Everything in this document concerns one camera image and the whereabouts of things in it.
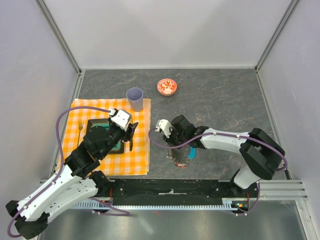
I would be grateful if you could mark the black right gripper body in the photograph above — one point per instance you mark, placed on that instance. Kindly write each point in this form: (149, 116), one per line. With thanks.
(175, 138)

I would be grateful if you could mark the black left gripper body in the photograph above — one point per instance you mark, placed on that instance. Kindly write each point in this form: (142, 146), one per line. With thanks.
(126, 135)

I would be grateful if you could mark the blue carabiner keyring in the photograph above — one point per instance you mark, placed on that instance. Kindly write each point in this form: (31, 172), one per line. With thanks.
(192, 153)

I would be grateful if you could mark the red key tag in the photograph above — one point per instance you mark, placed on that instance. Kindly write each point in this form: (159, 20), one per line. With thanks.
(180, 165)

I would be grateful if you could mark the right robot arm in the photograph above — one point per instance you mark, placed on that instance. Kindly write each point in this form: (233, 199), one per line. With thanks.
(263, 156)

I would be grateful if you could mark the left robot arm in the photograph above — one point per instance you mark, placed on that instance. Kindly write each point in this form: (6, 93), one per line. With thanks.
(77, 179)

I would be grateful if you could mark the gold knife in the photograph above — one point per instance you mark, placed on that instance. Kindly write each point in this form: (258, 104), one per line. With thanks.
(131, 145)

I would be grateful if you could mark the teal square plate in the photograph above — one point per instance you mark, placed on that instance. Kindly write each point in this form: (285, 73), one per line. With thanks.
(103, 122)

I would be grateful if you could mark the orange checkered cloth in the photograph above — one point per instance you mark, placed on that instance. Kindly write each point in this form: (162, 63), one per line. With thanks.
(130, 163)

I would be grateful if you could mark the purple plastic cup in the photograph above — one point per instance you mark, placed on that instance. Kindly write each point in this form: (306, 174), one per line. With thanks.
(135, 97)

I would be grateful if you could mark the gold fork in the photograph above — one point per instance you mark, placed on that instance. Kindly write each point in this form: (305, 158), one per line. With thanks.
(80, 127)

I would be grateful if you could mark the red white patterned bowl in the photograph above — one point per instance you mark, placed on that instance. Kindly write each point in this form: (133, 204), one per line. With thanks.
(167, 87)

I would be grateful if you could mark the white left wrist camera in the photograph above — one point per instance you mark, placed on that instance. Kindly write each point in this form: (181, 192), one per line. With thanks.
(120, 117)

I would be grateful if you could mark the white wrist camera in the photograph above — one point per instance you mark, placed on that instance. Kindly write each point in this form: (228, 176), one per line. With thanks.
(120, 117)
(164, 126)

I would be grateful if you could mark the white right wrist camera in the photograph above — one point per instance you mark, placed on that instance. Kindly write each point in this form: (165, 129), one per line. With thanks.
(164, 126)

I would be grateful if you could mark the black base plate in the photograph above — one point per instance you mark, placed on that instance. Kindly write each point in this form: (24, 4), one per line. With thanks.
(173, 191)

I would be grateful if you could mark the white toothed cable rail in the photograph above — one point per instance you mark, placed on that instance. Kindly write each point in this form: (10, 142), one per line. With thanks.
(89, 204)

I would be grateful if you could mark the aluminium frame rail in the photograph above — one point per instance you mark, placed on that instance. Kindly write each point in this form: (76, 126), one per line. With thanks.
(272, 190)

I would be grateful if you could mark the aluminium corner post left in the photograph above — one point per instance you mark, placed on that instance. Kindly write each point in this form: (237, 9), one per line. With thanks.
(58, 34)

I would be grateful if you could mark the aluminium corner post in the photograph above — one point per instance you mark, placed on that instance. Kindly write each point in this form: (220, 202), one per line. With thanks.
(277, 33)
(58, 34)

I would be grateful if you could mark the aluminium corner post right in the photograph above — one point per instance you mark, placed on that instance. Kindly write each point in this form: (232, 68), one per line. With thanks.
(277, 33)

